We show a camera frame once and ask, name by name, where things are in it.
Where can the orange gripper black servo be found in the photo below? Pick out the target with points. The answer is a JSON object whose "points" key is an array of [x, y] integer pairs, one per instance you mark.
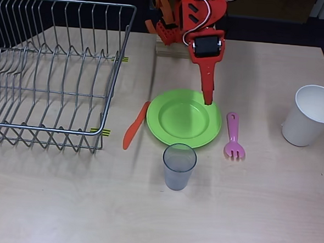
{"points": [[206, 59]]}

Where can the green plastic plate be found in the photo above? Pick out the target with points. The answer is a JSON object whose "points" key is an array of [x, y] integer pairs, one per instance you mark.
{"points": [[178, 119]]}

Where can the pink plastic fork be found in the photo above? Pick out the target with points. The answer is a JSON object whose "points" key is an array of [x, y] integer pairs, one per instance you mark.
{"points": [[233, 131]]}

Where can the orange plastic knife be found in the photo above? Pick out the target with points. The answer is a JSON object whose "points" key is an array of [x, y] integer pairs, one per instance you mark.
{"points": [[135, 125]]}

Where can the translucent grey plastic cup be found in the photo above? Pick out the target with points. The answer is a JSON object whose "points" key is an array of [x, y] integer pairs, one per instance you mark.
{"points": [[178, 172]]}

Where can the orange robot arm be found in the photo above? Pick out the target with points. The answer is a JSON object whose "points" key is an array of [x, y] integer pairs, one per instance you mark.
{"points": [[185, 15]]}

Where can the stacked wooden base boards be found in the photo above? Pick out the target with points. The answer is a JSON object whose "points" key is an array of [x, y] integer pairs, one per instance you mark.
{"points": [[171, 51]]}

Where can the light orange clamp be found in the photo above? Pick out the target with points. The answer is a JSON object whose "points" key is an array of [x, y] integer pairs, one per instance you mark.
{"points": [[163, 6]]}

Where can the brown partition board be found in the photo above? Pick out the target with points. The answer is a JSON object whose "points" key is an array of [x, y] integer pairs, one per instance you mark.
{"points": [[268, 5]]}

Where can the white paper cup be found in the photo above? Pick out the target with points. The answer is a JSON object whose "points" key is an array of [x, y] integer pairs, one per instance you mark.
{"points": [[301, 130]]}

